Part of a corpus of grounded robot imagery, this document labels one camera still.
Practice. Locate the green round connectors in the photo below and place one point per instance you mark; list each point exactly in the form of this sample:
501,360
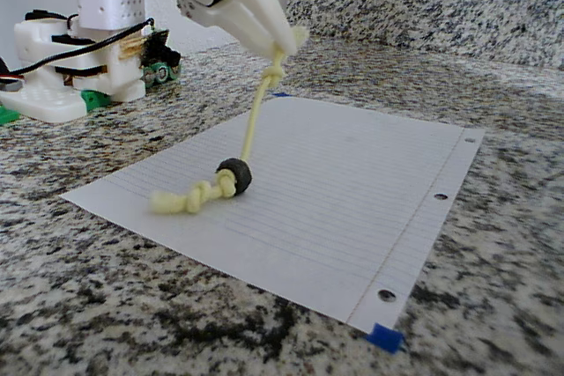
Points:
156,74

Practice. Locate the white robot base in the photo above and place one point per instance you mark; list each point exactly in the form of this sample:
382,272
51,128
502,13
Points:
44,105

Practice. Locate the lined paper sheet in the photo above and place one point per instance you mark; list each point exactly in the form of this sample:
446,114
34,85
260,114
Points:
330,217

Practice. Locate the black controller board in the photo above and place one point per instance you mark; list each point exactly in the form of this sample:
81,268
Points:
154,48

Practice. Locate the blue tape piece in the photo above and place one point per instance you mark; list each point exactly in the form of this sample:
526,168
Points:
385,338
281,94

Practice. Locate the black power plug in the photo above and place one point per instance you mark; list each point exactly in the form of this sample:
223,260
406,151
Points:
171,56

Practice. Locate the green base clamp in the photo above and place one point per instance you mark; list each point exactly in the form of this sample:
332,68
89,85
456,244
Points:
6,115
94,101

